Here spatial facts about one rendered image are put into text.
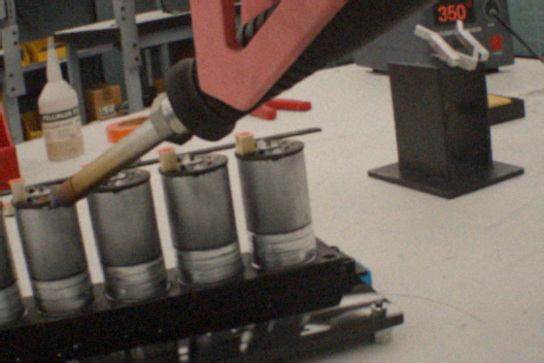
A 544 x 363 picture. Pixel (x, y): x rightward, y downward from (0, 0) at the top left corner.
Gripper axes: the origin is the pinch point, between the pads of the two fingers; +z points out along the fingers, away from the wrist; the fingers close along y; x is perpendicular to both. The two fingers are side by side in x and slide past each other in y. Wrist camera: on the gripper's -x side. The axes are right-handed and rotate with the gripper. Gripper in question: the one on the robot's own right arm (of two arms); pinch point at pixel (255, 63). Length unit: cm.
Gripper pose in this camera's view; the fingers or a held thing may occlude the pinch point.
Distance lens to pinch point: 22.2
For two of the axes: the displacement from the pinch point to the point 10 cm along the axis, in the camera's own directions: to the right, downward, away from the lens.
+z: -3.0, 8.4, 4.5
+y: -4.5, 2.9, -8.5
